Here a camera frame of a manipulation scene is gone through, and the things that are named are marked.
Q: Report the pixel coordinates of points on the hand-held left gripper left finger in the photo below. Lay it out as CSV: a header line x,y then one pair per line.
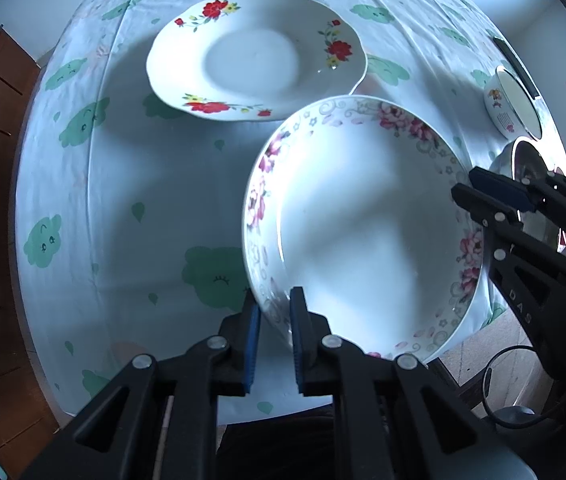
x,y
252,340

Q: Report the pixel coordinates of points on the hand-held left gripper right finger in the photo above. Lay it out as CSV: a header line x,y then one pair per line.
x,y
297,340

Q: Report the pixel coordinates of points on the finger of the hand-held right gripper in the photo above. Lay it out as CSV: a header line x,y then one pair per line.
x,y
503,190
483,205

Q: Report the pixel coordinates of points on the white enamel bowl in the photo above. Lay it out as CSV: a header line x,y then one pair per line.
x,y
500,107

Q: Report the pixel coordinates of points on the pink floral white plate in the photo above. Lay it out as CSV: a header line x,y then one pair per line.
x,y
363,220

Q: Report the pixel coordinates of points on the red flower white plate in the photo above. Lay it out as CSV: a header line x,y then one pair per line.
x,y
253,60

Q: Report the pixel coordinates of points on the black remote control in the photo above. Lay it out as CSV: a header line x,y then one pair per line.
x,y
513,60

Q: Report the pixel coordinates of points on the white green cloud-print tablecloth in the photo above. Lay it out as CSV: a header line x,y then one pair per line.
x,y
113,185

